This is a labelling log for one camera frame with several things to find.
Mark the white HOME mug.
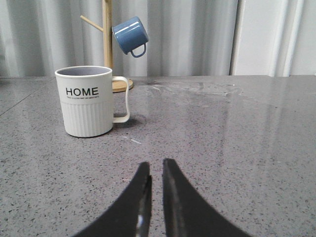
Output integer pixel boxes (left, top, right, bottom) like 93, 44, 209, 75
55, 66, 130, 138

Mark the wooden mug tree stand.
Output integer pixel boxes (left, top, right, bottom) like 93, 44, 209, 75
80, 0, 133, 93

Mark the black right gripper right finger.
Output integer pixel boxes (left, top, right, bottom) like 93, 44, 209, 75
162, 158, 249, 237

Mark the blue enamel mug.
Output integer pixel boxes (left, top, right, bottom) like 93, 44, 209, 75
112, 16, 149, 58

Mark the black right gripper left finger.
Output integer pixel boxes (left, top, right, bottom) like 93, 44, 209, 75
76, 162, 152, 237

